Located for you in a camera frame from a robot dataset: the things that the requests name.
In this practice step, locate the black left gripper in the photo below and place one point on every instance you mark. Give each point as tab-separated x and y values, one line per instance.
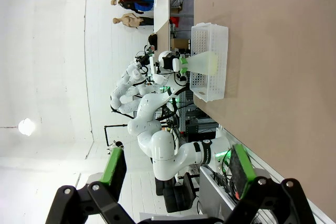
166	60

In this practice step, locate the brown cardboard box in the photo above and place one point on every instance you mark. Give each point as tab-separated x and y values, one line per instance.
179	44

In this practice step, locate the black-haired seated person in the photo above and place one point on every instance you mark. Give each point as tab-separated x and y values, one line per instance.
152	41

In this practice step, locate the black thin stand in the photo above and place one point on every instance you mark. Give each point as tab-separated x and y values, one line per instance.
105	136

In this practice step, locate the black office chair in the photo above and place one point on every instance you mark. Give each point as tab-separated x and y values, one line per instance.
178	197

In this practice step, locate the bare torso mannequin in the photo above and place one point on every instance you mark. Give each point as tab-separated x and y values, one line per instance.
128	20

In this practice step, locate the black equipment box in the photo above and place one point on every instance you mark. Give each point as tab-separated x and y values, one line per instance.
195	129

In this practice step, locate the mannequin red blue clothes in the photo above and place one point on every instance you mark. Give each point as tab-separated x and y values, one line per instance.
139	5

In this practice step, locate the grey flat panel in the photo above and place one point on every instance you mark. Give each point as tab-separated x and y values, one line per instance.
210	195

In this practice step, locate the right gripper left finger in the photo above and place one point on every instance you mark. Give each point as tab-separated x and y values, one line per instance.
113	171

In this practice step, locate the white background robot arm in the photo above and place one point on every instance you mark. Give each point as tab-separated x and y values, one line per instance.
123	95

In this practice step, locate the round ceiling lamp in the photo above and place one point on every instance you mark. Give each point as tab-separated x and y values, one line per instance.
26	127

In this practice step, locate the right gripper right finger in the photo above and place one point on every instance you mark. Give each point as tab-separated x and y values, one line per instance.
239	171

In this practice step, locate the translucent plastic Erlenmeyer flask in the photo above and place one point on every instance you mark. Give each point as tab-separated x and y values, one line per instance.
202	64

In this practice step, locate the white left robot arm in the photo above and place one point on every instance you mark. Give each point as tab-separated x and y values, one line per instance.
162	153

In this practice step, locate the white background table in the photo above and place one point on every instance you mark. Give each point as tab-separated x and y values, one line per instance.
161	3

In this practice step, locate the white perforated plastic basket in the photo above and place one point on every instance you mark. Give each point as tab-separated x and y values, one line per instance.
210	37

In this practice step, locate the white round flask cap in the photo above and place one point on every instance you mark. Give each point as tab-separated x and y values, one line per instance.
176	65

